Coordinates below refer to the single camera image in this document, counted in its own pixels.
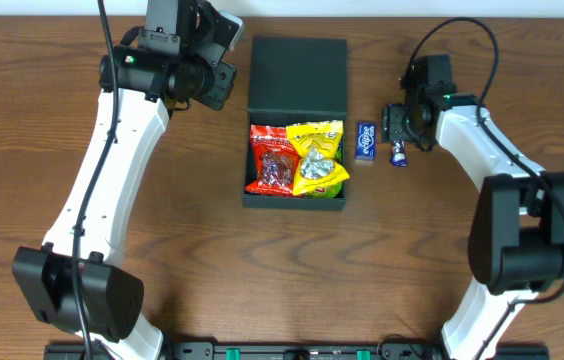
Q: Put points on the dark green open box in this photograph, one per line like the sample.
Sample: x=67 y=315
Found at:
x=295 y=81

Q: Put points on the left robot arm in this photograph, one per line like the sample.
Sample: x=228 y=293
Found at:
x=74 y=281

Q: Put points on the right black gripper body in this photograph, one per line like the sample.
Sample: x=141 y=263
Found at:
x=393 y=123

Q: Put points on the red Hacks candy bag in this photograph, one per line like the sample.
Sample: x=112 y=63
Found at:
x=276 y=161

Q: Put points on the green Haribo gummy bag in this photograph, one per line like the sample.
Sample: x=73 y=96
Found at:
x=324 y=174

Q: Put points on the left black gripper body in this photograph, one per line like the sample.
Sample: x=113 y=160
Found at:
x=221 y=83

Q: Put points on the yellow Hacks candy bag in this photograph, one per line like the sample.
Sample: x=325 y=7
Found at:
x=326 y=135

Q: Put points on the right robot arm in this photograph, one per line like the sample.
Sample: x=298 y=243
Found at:
x=516 y=242

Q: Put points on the blue Eclipse mints pack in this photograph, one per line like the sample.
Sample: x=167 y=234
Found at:
x=365 y=141

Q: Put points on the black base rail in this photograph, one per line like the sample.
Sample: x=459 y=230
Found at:
x=387 y=351

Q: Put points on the purple Dairy Milk bar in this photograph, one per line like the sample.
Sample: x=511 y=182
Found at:
x=398 y=154

